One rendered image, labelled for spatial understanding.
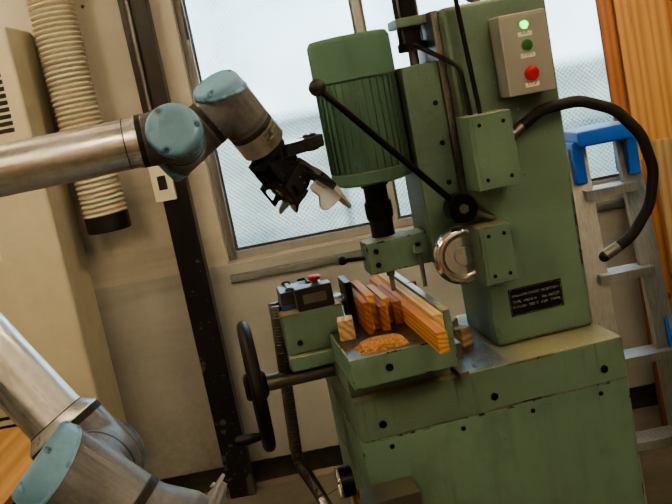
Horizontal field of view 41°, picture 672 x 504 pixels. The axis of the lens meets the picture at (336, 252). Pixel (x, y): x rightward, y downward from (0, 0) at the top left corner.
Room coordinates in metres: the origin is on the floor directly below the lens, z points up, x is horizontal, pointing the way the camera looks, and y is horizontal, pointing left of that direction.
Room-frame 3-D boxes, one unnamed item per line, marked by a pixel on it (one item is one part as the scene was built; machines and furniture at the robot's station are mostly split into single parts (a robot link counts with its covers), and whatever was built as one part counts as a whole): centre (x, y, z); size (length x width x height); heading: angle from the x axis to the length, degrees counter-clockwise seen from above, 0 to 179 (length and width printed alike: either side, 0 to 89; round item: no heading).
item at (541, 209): (2.00, -0.40, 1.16); 0.22 x 0.22 x 0.72; 8
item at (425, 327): (1.89, -0.12, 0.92); 0.60 x 0.02 x 0.04; 8
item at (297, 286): (1.94, 0.09, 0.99); 0.13 x 0.11 x 0.06; 8
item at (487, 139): (1.83, -0.34, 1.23); 0.09 x 0.08 x 0.15; 98
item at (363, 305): (1.94, -0.02, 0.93); 0.25 x 0.01 x 0.07; 8
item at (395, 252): (1.95, -0.13, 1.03); 0.14 x 0.07 x 0.09; 98
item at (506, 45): (1.86, -0.45, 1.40); 0.10 x 0.06 x 0.16; 98
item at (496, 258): (1.82, -0.31, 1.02); 0.09 x 0.07 x 0.12; 8
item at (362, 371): (1.96, 0.00, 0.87); 0.61 x 0.30 x 0.06; 8
